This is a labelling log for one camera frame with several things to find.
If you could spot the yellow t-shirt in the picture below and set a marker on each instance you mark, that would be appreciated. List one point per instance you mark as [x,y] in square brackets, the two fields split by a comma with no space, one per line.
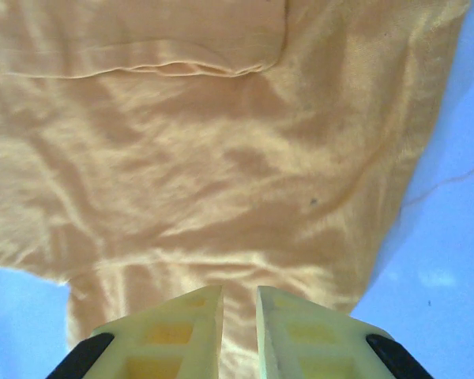
[181,158]

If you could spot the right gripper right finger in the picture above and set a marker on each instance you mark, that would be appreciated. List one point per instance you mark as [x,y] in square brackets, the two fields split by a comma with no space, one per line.
[308,339]

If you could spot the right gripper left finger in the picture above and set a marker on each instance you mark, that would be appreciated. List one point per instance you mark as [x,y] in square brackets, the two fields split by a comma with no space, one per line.
[174,339]

